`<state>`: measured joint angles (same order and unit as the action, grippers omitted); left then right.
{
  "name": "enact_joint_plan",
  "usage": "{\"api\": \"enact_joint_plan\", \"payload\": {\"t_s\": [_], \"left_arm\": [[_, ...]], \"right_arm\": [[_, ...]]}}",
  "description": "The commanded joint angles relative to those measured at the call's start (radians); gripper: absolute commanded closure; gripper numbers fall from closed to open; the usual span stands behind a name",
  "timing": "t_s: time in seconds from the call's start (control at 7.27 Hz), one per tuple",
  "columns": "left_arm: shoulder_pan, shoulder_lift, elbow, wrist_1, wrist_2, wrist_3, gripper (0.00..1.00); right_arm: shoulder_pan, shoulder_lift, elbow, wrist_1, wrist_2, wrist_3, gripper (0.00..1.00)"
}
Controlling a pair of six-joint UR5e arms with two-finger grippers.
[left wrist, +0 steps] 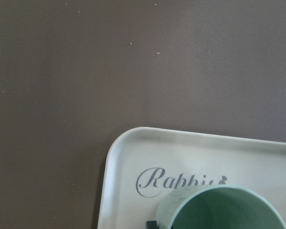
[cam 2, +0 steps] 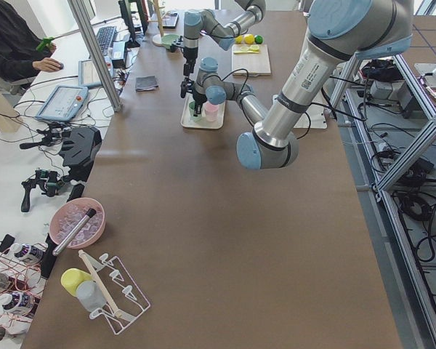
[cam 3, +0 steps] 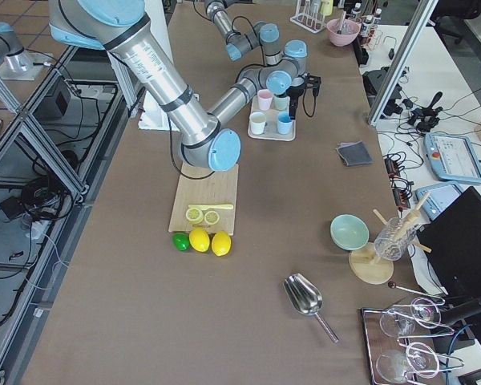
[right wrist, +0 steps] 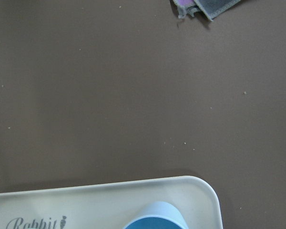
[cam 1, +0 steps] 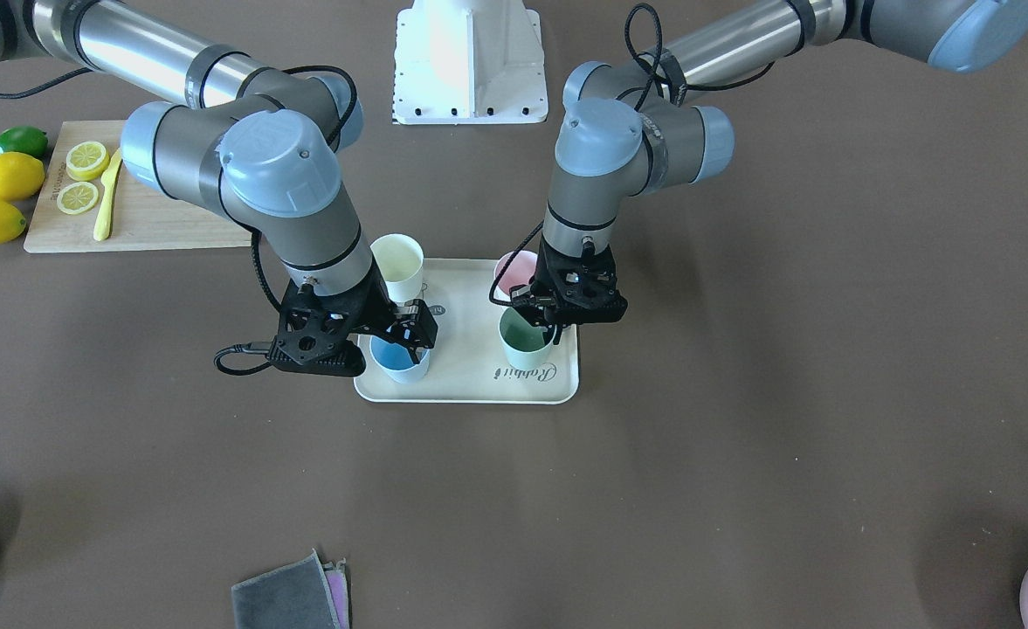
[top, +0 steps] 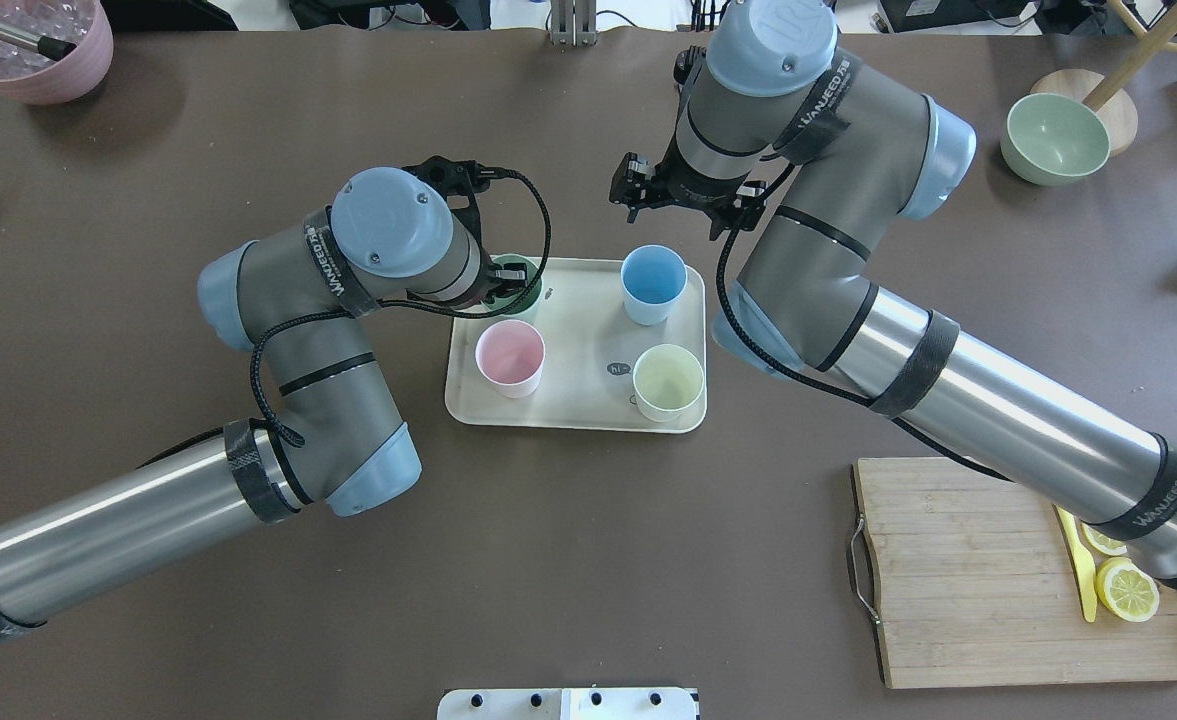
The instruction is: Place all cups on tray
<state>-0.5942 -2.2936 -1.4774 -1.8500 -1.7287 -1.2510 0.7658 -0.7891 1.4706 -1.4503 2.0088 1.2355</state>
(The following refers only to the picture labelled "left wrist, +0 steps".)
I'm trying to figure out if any green cup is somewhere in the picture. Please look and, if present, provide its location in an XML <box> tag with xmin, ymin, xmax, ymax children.
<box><xmin>156</xmin><ymin>185</ymin><xmax>286</xmax><ymax>229</ymax></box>

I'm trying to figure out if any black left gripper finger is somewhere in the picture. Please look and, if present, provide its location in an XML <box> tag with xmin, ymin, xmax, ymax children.
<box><xmin>146</xmin><ymin>220</ymin><xmax>158</xmax><ymax>229</ymax></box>

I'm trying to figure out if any cream rabbit tray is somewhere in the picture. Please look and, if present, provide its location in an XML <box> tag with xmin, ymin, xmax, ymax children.
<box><xmin>98</xmin><ymin>127</ymin><xmax>286</xmax><ymax>229</ymax></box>

